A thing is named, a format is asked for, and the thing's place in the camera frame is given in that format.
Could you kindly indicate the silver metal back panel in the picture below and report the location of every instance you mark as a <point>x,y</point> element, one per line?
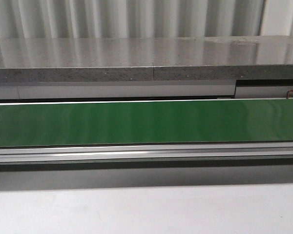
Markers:
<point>196,89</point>

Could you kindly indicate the grey stone slab shelf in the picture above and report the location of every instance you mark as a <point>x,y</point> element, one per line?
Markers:
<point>134,59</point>

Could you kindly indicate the green conveyor belt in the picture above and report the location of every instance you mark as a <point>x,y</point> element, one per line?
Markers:
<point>145,122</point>

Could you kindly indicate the white pleated curtain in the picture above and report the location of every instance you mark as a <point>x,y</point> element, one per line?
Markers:
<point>144,18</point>

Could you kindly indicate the aluminium conveyor front rail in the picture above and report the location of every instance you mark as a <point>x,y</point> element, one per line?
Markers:
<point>151,152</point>

